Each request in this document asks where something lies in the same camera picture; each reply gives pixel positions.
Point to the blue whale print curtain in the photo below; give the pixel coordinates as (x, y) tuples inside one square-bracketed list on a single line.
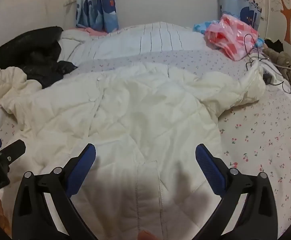
[(95, 7), (235, 5)]

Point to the light blue cloth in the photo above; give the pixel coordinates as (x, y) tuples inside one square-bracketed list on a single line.
[(203, 26)]

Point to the white striped quilt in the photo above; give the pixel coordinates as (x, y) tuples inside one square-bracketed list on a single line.
[(135, 40)]

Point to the bed with cherry print sheet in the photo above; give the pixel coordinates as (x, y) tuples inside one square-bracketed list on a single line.
[(260, 142)]

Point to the white power strip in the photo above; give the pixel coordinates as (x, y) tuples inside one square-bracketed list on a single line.
[(270, 70)]

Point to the black fleece garment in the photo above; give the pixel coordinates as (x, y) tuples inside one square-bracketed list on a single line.
[(23, 40)]

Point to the olive garment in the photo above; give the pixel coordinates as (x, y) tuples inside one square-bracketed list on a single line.
[(283, 60)]

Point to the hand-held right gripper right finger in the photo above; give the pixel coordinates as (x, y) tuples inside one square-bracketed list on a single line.
[(208, 167)]

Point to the small black cloth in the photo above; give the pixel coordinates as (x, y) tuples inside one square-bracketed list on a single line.
[(273, 44)]

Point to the pink cloth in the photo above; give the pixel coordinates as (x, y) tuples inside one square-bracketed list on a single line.
[(95, 32)]

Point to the white quilted coat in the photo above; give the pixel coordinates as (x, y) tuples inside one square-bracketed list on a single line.
[(135, 117)]

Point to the pink plastic bag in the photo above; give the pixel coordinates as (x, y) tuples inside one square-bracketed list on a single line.
[(225, 35)]

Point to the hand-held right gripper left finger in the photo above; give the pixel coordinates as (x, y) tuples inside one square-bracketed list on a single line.
[(81, 170)]

